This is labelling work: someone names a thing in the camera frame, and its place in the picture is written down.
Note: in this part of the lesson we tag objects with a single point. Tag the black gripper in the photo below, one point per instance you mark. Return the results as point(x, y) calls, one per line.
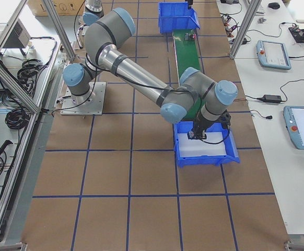
point(200, 126)

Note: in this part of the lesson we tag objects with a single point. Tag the red push button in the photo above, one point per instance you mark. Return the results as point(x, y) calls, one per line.
point(189, 37)

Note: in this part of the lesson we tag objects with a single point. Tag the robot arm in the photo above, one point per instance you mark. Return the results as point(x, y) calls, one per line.
point(88, 13)
point(102, 40)

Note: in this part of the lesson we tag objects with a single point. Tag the white right foam pad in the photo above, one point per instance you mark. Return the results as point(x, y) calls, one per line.
point(196, 148)

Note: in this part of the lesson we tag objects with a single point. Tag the blue right plastic bin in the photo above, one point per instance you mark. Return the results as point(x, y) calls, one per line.
point(215, 135)

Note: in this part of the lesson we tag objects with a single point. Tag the blue plastic bin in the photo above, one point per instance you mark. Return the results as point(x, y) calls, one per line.
point(215, 135)
point(176, 15)

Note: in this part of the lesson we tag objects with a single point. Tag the black power adapter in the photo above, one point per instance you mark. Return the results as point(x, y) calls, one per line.
point(272, 98)

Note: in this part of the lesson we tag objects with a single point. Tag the far teach pendant tablet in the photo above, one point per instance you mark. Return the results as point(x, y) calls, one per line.
point(273, 55)

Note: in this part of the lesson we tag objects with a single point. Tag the teach pendant tablet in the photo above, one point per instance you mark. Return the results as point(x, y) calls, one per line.
point(294, 119)
point(273, 55)

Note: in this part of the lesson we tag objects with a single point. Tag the near teach pendant tablet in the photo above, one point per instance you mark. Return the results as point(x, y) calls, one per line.
point(294, 119)

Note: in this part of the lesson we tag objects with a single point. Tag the blue left plastic bin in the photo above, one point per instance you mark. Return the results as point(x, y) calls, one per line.
point(176, 15)

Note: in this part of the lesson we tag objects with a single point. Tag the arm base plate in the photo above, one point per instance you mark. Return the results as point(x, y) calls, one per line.
point(90, 103)

